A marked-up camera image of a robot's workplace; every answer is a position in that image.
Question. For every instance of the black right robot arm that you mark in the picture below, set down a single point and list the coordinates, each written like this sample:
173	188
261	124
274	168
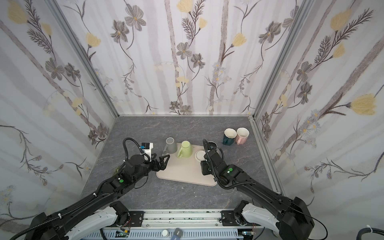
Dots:
258	192

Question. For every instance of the light green mug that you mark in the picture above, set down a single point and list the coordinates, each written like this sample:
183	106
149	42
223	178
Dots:
185	150

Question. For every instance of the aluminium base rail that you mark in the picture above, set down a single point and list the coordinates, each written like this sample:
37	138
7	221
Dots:
238	224

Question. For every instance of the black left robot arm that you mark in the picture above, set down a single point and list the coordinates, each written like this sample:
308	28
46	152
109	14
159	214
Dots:
138	163

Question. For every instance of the beige plastic tray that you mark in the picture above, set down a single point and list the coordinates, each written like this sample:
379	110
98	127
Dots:
186	170

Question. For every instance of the dark green mug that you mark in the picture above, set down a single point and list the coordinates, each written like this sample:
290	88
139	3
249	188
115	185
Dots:
229	136

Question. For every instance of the white mug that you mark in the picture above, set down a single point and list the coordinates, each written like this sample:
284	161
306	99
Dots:
200	155

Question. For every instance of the black mug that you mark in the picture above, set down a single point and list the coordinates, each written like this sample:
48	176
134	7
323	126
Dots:
212	146

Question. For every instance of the grey mug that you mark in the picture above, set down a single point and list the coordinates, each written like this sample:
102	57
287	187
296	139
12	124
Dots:
171	146

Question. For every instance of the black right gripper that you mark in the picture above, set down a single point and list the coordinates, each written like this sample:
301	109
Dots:
210	154

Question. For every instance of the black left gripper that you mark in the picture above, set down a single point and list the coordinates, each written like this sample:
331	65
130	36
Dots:
155	163

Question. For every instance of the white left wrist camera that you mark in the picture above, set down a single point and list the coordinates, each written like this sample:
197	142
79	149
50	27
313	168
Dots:
146	151

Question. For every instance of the pink mug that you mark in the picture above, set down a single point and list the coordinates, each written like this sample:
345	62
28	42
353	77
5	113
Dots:
242	136

